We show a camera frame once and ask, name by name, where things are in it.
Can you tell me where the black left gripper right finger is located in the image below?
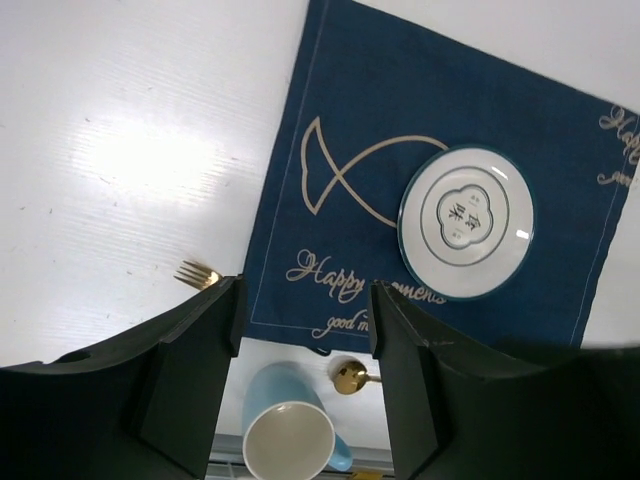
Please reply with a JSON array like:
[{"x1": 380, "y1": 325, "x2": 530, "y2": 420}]
[{"x1": 368, "y1": 281, "x2": 639, "y2": 479}]

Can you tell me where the blue fish placemat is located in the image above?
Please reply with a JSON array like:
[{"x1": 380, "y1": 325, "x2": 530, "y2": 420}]
[{"x1": 245, "y1": 1, "x2": 639, "y2": 352}]

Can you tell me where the blue mug white inside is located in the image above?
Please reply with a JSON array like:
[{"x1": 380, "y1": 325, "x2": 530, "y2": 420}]
[{"x1": 242, "y1": 363, "x2": 347, "y2": 450}]

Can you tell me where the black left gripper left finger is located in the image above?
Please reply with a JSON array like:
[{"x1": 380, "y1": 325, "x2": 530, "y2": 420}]
[{"x1": 1, "y1": 276, "x2": 247, "y2": 479}]

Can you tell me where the gold fork green handle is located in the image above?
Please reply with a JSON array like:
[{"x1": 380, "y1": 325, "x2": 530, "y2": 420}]
[{"x1": 173, "y1": 260, "x2": 222, "y2": 291}]

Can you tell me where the gold spoon green handle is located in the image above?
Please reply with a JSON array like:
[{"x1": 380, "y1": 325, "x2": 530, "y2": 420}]
[{"x1": 331, "y1": 360, "x2": 382, "y2": 395}]

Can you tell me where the white plate with green rim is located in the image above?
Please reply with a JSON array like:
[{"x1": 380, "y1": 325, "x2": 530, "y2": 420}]
[{"x1": 397, "y1": 144, "x2": 536, "y2": 301}]

